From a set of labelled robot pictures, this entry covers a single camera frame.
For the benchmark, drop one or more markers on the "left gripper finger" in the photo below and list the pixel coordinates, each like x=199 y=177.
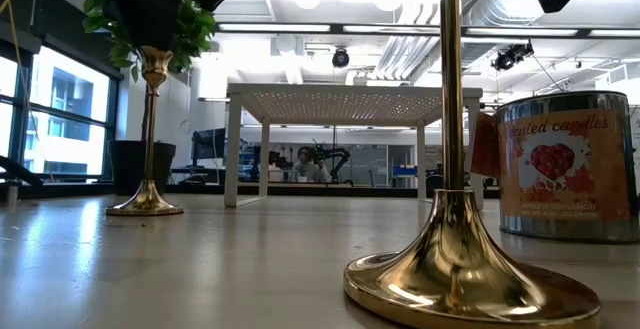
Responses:
x=156 y=26

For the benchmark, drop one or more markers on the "gold candlestick holder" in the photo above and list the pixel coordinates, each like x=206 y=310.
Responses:
x=150 y=201
x=452 y=269

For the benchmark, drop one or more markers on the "silver scented candle tin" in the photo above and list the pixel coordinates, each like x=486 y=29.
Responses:
x=565 y=179

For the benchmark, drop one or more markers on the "black background robot arm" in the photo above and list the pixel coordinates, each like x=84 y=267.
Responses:
x=341 y=155

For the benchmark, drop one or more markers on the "green leafy tree plant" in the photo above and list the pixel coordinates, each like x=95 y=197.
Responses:
x=197 y=34

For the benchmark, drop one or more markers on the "black computer monitor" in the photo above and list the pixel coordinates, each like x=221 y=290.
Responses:
x=210 y=144

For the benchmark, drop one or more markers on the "black plant pot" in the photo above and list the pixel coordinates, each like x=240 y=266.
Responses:
x=127 y=169

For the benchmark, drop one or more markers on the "black slanted bar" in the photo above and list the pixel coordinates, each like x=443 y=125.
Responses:
x=20 y=171

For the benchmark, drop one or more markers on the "person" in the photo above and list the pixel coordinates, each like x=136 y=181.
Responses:
x=306 y=170

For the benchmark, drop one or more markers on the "white perforated metal table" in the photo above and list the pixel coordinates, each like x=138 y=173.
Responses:
x=350 y=104

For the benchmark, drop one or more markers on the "blue storage bin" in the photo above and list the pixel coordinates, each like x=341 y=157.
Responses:
x=405 y=171

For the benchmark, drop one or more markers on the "black window frame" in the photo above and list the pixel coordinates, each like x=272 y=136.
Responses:
x=113 y=119

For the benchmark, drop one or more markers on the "black ceiling light rail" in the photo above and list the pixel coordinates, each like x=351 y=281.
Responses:
x=337 y=29

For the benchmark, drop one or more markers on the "black round ceiling camera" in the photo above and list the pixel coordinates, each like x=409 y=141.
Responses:
x=341 y=59

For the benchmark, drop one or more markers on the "grey metal post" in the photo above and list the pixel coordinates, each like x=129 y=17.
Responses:
x=12 y=194

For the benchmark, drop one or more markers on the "black ceiling camera rig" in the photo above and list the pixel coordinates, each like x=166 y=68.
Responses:
x=507 y=59

